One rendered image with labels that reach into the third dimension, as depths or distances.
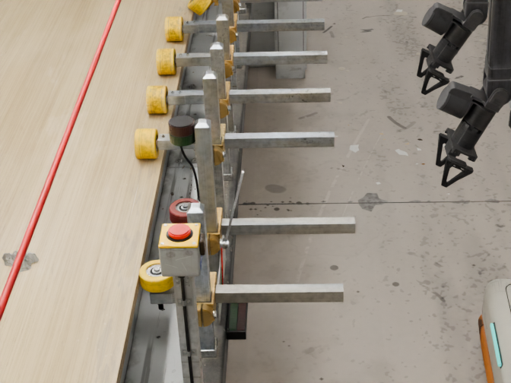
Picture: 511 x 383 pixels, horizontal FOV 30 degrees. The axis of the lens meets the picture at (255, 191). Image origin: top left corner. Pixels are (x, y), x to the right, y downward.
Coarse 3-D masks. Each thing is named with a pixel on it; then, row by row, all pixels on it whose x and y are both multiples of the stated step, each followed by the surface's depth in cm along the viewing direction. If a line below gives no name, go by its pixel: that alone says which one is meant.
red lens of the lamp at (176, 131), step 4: (168, 124) 215; (192, 124) 214; (172, 128) 214; (176, 128) 213; (180, 128) 213; (184, 128) 213; (188, 128) 214; (192, 128) 215; (172, 132) 214; (176, 132) 214; (180, 132) 213; (184, 132) 214; (188, 132) 214; (192, 132) 215; (176, 136) 214; (180, 136) 214; (184, 136) 214
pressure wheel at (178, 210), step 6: (186, 198) 236; (174, 204) 234; (180, 204) 234; (186, 204) 233; (174, 210) 232; (180, 210) 232; (186, 210) 232; (174, 216) 231; (180, 216) 230; (186, 216) 230; (174, 222) 232; (180, 222) 231; (186, 222) 231
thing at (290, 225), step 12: (240, 228) 234; (252, 228) 234; (264, 228) 234; (276, 228) 234; (288, 228) 234; (300, 228) 234; (312, 228) 234; (324, 228) 234; (336, 228) 234; (348, 228) 233
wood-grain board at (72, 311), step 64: (0, 0) 352; (64, 0) 350; (128, 0) 348; (0, 64) 306; (64, 64) 304; (128, 64) 303; (0, 128) 270; (64, 128) 269; (128, 128) 268; (0, 192) 242; (64, 192) 241; (128, 192) 240; (0, 256) 219; (64, 256) 219; (128, 256) 218; (64, 320) 200; (128, 320) 199
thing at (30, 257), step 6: (30, 252) 218; (6, 258) 217; (12, 258) 218; (24, 258) 217; (30, 258) 217; (36, 258) 217; (6, 264) 216; (12, 264) 216; (24, 264) 215; (30, 264) 216; (24, 270) 214
